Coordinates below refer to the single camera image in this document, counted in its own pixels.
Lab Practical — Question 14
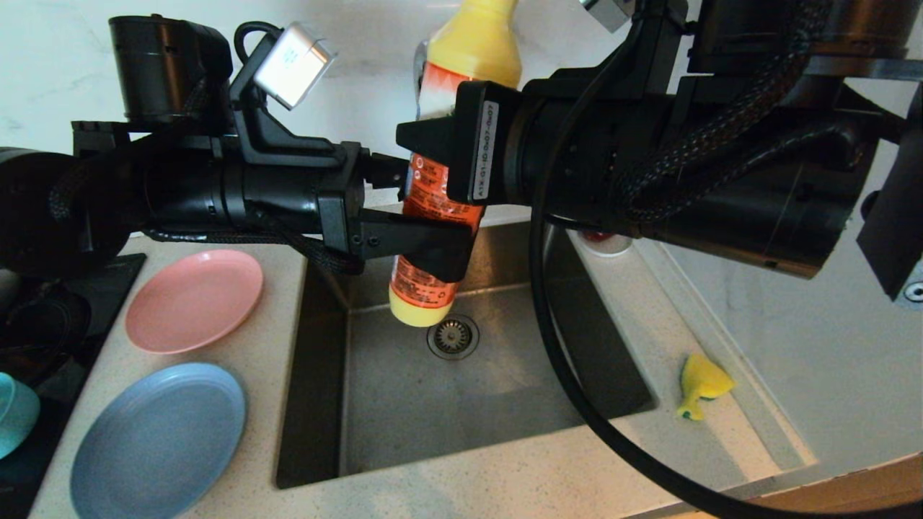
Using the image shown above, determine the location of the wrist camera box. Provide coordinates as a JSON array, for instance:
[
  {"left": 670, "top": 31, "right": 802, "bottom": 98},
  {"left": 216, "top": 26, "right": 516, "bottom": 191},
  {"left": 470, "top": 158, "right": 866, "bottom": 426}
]
[
  {"left": 580, "top": 0, "right": 635, "bottom": 33},
  {"left": 254, "top": 22, "right": 336, "bottom": 110}
]

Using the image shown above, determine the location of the teal cup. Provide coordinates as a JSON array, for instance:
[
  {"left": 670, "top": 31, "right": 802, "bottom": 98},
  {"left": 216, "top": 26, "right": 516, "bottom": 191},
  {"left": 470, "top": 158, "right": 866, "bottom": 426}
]
[{"left": 0, "top": 373, "right": 40, "bottom": 460}]

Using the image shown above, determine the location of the wooden cabinet panel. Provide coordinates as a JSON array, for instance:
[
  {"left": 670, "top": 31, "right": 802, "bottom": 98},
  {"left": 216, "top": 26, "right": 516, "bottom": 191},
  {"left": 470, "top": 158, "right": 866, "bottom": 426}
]
[{"left": 728, "top": 451, "right": 923, "bottom": 519}]

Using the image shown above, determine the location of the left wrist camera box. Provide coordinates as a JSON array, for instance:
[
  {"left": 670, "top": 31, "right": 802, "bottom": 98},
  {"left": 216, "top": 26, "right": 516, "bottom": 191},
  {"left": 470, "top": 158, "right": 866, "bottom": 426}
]
[{"left": 254, "top": 22, "right": 336, "bottom": 110}]

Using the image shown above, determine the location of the stainless steel sink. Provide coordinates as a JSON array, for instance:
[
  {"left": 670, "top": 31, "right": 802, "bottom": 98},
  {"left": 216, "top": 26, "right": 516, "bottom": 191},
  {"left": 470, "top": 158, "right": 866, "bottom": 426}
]
[{"left": 274, "top": 205, "right": 658, "bottom": 489}]

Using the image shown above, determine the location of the black glass cooktop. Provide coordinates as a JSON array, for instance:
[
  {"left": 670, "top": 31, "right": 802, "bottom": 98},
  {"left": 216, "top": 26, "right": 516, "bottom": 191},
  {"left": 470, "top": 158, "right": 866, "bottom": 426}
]
[{"left": 0, "top": 254, "right": 147, "bottom": 519}]

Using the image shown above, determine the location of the pink plate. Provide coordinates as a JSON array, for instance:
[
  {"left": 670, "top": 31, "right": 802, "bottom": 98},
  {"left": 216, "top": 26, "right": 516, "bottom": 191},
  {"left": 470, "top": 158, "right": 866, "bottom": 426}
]
[{"left": 125, "top": 249, "right": 264, "bottom": 355}]

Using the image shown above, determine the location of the blue plate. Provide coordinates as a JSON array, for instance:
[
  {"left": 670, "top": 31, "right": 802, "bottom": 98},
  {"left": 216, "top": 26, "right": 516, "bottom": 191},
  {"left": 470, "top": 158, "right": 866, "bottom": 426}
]
[{"left": 70, "top": 362, "right": 247, "bottom": 519}]

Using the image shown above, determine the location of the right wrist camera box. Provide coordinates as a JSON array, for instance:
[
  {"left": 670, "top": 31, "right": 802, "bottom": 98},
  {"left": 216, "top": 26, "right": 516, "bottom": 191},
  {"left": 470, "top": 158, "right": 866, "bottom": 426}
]
[{"left": 580, "top": 0, "right": 635, "bottom": 33}]

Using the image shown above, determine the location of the chrome gooseneck faucet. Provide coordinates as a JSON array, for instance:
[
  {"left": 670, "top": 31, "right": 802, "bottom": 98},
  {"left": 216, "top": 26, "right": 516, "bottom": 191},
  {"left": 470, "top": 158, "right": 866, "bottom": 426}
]
[{"left": 414, "top": 40, "right": 433, "bottom": 120}]

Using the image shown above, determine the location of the yellow sponge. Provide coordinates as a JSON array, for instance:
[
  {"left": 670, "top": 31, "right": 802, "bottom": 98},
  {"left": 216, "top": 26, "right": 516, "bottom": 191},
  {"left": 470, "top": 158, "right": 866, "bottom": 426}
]
[{"left": 675, "top": 353, "right": 735, "bottom": 422}]

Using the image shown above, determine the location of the thick smooth black cable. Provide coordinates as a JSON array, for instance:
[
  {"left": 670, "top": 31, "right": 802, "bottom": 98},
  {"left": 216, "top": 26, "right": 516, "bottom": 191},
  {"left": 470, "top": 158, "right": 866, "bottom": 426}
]
[{"left": 529, "top": 14, "right": 923, "bottom": 519}]

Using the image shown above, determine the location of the orange dish soap bottle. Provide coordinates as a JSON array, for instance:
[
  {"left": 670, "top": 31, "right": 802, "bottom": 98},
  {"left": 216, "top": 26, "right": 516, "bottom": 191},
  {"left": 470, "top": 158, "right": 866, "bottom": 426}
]
[{"left": 389, "top": 0, "right": 522, "bottom": 327}]

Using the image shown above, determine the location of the small white dish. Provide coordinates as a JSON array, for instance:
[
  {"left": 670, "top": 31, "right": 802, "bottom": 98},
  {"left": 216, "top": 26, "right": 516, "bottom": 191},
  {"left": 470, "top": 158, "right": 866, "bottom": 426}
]
[{"left": 577, "top": 231, "right": 634, "bottom": 258}]

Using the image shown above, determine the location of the thick black braided hose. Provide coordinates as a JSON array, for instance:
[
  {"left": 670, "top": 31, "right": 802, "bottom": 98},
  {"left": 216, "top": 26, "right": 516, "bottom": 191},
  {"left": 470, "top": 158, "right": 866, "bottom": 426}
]
[
  {"left": 47, "top": 72, "right": 361, "bottom": 275},
  {"left": 613, "top": 0, "right": 877, "bottom": 224}
]

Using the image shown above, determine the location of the metal sink drain strainer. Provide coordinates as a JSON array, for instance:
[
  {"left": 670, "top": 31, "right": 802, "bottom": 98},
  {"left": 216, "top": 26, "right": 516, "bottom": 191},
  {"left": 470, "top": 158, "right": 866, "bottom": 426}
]
[{"left": 425, "top": 314, "right": 480, "bottom": 361}]

